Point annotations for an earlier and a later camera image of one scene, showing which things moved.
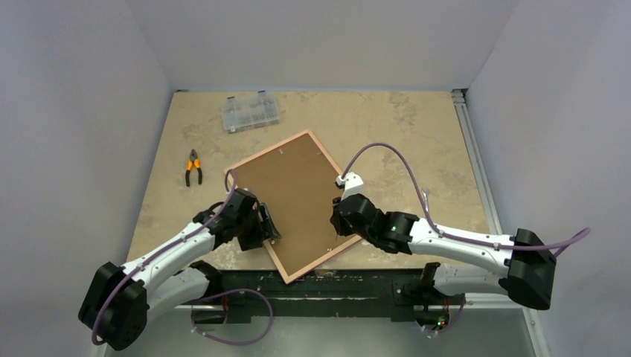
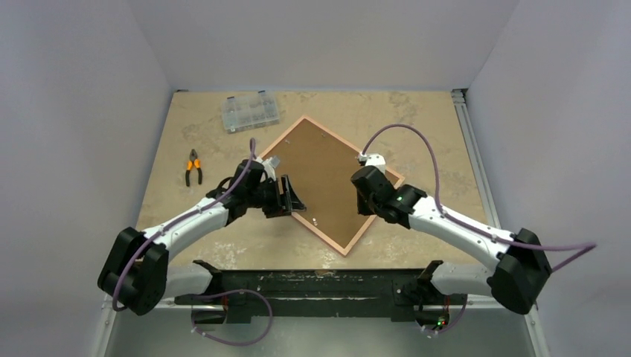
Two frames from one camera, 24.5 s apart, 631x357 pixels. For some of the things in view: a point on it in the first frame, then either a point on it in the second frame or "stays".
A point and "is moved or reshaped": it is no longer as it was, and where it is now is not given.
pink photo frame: [295, 180] is moved or reshaped
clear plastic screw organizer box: [250, 111] stays
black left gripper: [254, 240] to [283, 204]
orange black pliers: [196, 162] stays
